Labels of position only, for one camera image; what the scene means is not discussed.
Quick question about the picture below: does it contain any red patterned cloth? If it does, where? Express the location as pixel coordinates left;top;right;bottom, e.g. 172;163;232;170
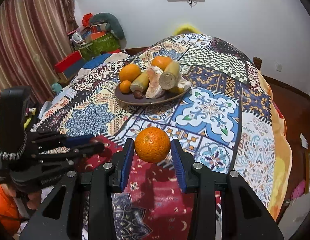
77;134;220;240

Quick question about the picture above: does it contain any grey blue box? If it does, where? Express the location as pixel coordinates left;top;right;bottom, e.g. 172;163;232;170
62;60;85;79

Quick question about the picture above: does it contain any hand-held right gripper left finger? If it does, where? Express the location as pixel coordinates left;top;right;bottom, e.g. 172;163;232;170
18;138;135;240

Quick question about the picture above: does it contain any red flat box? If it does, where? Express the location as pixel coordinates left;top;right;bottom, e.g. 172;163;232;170
54;50;81;72

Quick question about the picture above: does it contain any small tangerine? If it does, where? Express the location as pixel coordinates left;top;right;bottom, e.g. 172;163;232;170
119;80;132;93

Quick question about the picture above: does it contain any patchwork patterned blanket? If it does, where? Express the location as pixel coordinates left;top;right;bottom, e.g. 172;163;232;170
31;32;277;210

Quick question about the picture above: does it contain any person's left hand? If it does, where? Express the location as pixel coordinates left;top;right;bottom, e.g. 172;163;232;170
26;191;42;210

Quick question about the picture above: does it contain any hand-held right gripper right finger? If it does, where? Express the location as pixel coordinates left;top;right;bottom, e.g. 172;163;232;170
171;139;284;240

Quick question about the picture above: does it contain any dark brown round plate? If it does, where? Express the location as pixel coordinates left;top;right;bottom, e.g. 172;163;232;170
114;74;192;105

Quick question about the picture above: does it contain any orange fleece blanket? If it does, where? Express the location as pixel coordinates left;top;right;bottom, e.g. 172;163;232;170
260;72;293;220

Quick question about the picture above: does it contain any grey plush pillow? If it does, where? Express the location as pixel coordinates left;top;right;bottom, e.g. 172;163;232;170
89;12;125;40

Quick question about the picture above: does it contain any peeled pomelo segment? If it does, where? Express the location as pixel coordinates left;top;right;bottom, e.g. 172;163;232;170
145;65;165;99
177;72;192;92

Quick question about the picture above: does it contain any yellow sugarcane piece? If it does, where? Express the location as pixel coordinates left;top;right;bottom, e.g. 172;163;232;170
130;70;150;92
169;85;187;94
159;61;181;90

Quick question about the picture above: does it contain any green fabric storage box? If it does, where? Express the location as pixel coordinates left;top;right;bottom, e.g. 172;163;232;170
80;34;120;60

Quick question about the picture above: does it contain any pink slipper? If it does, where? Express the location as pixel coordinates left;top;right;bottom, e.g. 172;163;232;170
290;180;306;200

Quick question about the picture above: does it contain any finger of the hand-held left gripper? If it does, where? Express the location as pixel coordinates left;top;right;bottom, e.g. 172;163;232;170
32;142;106;173
27;131;96;152

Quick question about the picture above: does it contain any striped brown curtain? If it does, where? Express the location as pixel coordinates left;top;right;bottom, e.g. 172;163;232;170
0;0;79;100

